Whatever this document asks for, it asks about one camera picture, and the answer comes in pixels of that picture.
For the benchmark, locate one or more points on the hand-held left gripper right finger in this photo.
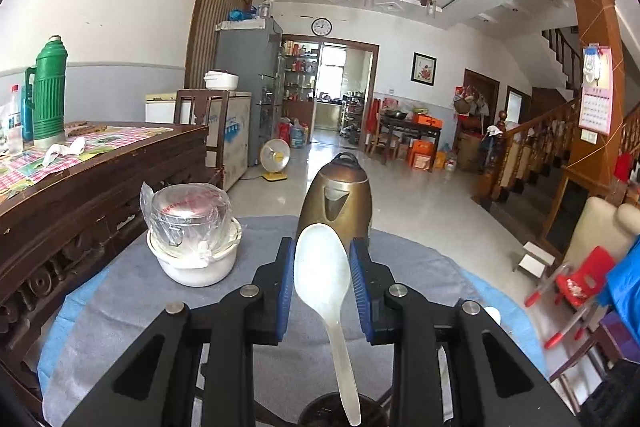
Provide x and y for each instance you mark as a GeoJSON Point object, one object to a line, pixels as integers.
{"type": "Point", "coordinates": [359, 292]}

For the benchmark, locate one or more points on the dark wooden side table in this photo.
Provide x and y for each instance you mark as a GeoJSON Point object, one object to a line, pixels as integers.
{"type": "Point", "coordinates": [400, 124]}

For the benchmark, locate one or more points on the framed wall picture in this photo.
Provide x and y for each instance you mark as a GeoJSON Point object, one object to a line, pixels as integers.
{"type": "Point", "coordinates": [423, 68]}

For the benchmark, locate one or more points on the small electric heater fan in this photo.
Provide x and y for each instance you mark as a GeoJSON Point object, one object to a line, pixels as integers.
{"type": "Point", "coordinates": [275, 157]}

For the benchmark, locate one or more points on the white chest freezer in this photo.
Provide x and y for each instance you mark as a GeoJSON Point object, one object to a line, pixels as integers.
{"type": "Point", "coordinates": [235, 132]}

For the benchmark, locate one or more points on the cream chair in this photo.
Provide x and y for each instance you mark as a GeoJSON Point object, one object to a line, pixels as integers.
{"type": "Point", "coordinates": [595, 227]}

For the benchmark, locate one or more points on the clear oil jug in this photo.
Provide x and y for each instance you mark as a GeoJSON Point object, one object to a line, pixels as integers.
{"type": "Point", "coordinates": [450, 162]}

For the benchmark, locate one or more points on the brown striped door curtain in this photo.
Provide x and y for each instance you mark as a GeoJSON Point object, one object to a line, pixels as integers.
{"type": "Point", "coordinates": [215, 17]}

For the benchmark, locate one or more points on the wooden stair railing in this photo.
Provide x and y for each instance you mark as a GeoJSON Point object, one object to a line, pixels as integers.
{"type": "Point", "coordinates": [530, 142]}

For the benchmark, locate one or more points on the red child chair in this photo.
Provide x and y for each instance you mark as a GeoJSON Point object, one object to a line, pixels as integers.
{"type": "Point", "coordinates": [582, 282]}

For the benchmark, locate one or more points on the grey table cloth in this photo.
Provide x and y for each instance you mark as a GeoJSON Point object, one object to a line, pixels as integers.
{"type": "Point", "coordinates": [125, 317]}

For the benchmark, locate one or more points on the white step stool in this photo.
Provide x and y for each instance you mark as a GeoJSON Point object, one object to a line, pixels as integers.
{"type": "Point", "coordinates": [535, 259]}

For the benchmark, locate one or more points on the kitchen shelf with bottles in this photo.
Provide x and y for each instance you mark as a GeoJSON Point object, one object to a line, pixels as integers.
{"type": "Point", "coordinates": [300, 72]}

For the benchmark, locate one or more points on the white bowl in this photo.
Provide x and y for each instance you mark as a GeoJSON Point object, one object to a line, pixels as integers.
{"type": "Point", "coordinates": [200, 269]}

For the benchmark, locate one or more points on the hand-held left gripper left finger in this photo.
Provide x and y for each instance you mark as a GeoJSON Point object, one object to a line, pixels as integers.
{"type": "Point", "coordinates": [285, 287]}

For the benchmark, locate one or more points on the hanging woven basket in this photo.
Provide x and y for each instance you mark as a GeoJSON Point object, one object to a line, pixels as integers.
{"type": "Point", "coordinates": [463, 105]}

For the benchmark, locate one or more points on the blue water jug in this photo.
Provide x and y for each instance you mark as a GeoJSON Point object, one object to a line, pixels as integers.
{"type": "Point", "coordinates": [298, 136]}

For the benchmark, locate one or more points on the plastic-wrapped steel pot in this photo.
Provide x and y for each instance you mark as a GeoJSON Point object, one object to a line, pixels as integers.
{"type": "Point", "coordinates": [185, 217]}

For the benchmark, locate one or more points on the green thermos jug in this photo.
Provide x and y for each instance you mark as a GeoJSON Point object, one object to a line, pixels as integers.
{"type": "Point", "coordinates": [47, 97]}

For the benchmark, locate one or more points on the flat orange box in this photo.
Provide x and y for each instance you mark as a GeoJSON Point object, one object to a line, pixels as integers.
{"type": "Point", "coordinates": [427, 121]}

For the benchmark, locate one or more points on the dark metal utensil holder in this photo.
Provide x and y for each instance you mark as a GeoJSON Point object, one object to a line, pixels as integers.
{"type": "Point", "coordinates": [320, 414]}

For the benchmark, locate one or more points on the white tissue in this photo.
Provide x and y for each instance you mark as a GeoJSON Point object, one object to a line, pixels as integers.
{"type": "Point", "coordinates": [62, 152]}

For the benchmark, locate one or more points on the clear water bottle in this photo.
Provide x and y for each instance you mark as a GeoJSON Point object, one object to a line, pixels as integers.
{"type": "Point", "coordinates": [12, 122]}

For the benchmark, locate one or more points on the orange carton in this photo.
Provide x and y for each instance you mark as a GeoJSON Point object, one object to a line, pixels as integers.
{"type": "Point", "coordinates": [421, 154]}

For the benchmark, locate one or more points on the blue table cover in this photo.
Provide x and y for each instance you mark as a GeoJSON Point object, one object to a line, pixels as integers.
{"type": "Point", "coordinates": [520, 332]}

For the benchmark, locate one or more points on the gold electric kettle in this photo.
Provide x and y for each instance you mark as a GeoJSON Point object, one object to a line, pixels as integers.
{"type": "Point", "coordinates": [345, 187]}

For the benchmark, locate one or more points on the pink wall calendar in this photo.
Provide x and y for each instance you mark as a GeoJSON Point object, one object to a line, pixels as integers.
{"type": "Point", "coordinates": [595, 102]}

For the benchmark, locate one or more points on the dark wooden chair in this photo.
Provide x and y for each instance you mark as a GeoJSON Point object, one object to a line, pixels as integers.
{"type": "Point", "coordinates": [200, 107]}

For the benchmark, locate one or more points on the round wall clock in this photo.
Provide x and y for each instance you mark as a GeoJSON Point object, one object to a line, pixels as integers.
{"type": "Point", "coordinates": [321, 27]}

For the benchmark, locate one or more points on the blue cloth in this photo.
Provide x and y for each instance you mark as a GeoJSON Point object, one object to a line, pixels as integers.
{"type": "Point", "coordinates": [625, 277]}

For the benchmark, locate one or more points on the carved wooden sideboard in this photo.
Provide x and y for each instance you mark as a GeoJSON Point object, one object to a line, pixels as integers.
{"type": "Point", "coordinates": [75, 217]}

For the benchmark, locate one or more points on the grey refrigerator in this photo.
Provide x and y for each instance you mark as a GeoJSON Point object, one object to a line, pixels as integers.
{"type": "Point", "coordinates": [245, 67]}

